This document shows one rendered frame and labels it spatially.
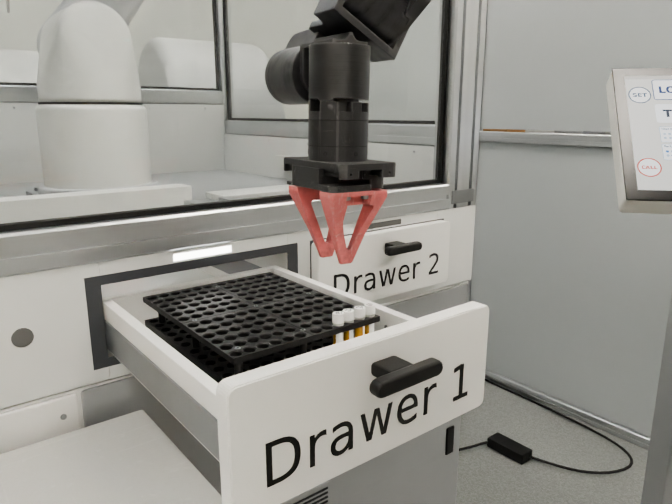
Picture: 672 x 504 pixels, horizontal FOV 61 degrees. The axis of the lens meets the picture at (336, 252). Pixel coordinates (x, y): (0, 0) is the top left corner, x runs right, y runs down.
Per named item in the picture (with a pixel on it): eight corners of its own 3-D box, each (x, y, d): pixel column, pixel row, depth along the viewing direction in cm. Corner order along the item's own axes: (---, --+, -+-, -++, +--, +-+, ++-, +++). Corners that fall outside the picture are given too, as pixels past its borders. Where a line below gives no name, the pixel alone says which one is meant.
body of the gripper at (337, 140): (341, 186, 49) (343, 97, 48) (281, 175, 57) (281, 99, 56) (397, 182, 53) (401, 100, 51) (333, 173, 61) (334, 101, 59)
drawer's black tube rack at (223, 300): (379, 371, 62) (380, 315, 61) (236, 423, 52) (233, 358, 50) (271, 316, 79) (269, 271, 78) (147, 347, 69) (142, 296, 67)
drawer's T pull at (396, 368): (444, 374, 48) (444, 359, 47) (378, 401, 43) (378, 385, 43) (413, 360, 50) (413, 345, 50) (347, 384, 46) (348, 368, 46)
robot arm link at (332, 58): (330, 27, 48) (383, 33, 51) (291, 35, 54) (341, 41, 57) (329, 110, 50) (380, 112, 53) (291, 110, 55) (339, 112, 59)
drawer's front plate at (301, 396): (483, 404, 59) (490, 303, 56) (233, 528, 41) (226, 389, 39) (470, 398, 60) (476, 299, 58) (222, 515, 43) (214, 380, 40)
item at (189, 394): (460, 389, 59) (463, 334, 57) (240, 488, 43) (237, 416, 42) (259, 295, 89) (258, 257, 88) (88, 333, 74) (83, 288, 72)
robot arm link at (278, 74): (354, -53, 49) (419, 8, 54) (289, -27, 59) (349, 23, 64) (297, 70, 49) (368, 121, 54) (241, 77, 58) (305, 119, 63)
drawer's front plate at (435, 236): (448, 280, 102) (450, 220, 100) (318, 315, 85) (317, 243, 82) (440, 278, 104) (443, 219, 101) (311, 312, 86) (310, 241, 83)
